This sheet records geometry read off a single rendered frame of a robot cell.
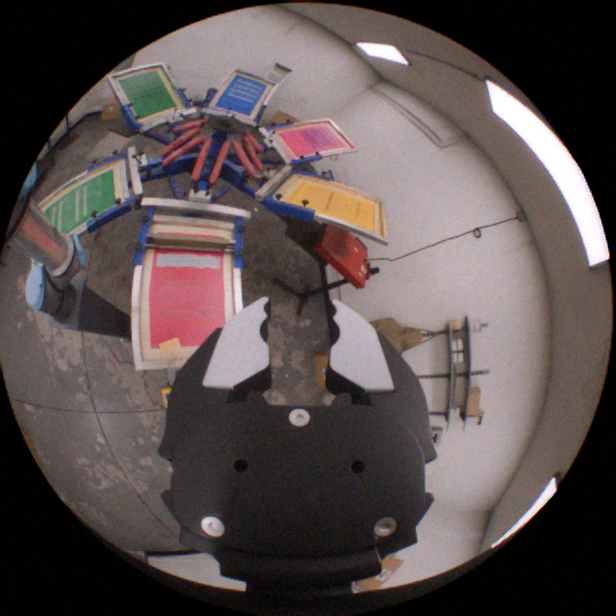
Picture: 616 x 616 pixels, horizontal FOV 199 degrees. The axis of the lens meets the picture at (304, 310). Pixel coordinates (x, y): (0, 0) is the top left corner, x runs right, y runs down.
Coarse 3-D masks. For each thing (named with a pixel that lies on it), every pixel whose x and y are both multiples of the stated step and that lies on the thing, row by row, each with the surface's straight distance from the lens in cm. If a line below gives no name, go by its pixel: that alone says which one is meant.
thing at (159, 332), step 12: (156, 252) 105; (168, 252) 104; (180, 252) 104; (156, 276) 99; (168, 276) 99; (180, 276) 98; (156, 288) 97; (156, 300) 96; (156, 312) 95; (156, 324) 94; (168, 324) 93; (180, 324) 93; (156, 336) 94; (168, 336) 93; (180, 336) 93; (156, 348) 94
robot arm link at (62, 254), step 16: (32, 176) 40; (32, 192) 42; (16, 208) 39; (32, 208) 45; (16, 224) 40; (32, 224) 45; (48, 224) 52; (16, 240) 45; (32, 240) 47; (48, 240) 52; (64, 240) 61; (32, 256) 52; (48, 256) 55; (64, 256) 61; (80, 256) 65; (48, 272) 66; (64, 272) 63
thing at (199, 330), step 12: (192, 252) 104; (204, 252) 105; (216, 252) 107; (192, 276) 99; (204, 276) 100; (216, 276) 101; (216, 288) 99; (216, 300) 97; (216, 312) 96; (192, 324) 93; (204, 324) 94; (216, 324) 95; (192, 336) 93; (204, 336) 93
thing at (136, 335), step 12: (156, 216) 113; (168, 216) 113; (216, 228) 114; (228, 228) 114; (144, 252) 103; (240, 288) 99; (132, 300) 95; (240, 300) 97; (132, 312) 94; (132, 324) 93; (132, 336) 93; (156, 360) 90; (168, 360) 90; (180, 360) 89
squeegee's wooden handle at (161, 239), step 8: (160, 240) 98; (168, 240) 97; (176, 240) 97; (184, 240) 96; (192, 240) 96; (200, 240) 96; (208, 240) 97; (216, 240) 98; (224, 240) 99; (216, 248) 103
